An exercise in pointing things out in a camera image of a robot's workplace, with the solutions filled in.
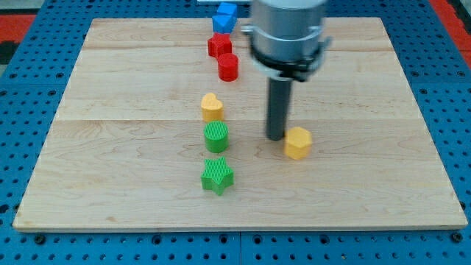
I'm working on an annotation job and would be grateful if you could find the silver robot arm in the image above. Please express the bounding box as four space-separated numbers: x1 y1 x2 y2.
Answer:
241 0 330 82

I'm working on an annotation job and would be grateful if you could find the yellow heart block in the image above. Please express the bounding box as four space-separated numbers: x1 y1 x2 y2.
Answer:
200 93 224 122

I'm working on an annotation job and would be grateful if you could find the yellow hexagon block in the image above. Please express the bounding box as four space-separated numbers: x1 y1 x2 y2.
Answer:
283 127 313 160

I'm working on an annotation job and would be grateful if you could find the green cylinder block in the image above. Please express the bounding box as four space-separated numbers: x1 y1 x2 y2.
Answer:
203 121 229 153

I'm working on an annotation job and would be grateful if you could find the green star block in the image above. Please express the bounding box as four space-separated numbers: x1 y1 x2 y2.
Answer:
200 157 234 196

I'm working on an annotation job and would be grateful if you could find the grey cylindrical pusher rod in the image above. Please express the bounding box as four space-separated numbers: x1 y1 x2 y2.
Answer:
266 78 291 141

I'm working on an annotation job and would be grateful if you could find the red cylinder block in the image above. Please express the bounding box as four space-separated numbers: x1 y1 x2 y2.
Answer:
217 53 238 82

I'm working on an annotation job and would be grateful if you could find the red star block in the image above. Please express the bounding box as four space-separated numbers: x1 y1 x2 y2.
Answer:
207 32 233 58

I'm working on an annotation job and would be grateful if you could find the blue triangle block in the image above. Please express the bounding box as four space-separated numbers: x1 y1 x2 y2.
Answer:
212 15 237 34

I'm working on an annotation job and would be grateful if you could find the light wooden board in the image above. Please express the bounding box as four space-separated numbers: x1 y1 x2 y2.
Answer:
13 18 467 233

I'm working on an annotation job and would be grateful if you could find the blue cube block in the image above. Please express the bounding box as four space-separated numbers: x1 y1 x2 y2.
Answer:
216 2 238 17

